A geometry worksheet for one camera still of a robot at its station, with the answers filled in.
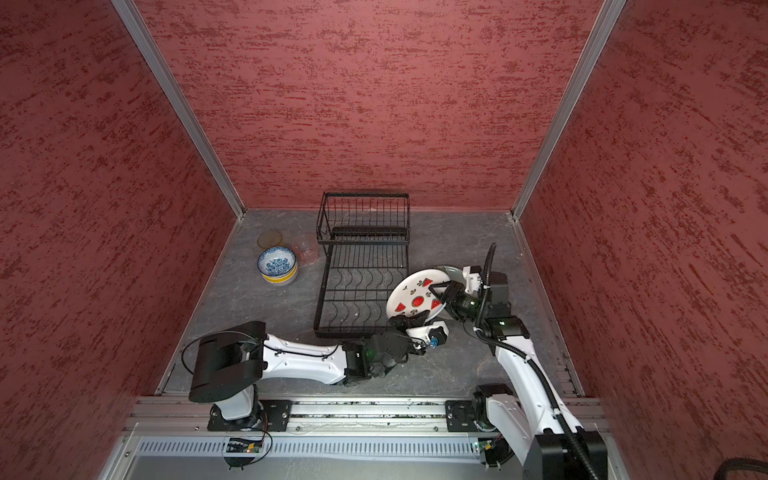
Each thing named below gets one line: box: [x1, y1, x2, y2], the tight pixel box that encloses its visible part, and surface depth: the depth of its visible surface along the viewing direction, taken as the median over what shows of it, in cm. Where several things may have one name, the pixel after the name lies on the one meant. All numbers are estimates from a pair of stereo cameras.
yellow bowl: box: [261, 266, 298, 284], surface depth 95 cm
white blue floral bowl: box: [257, 246, 297, 277], surface depth 99 cm
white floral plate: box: [386, 269, 450, 320], surface depth 86 cm
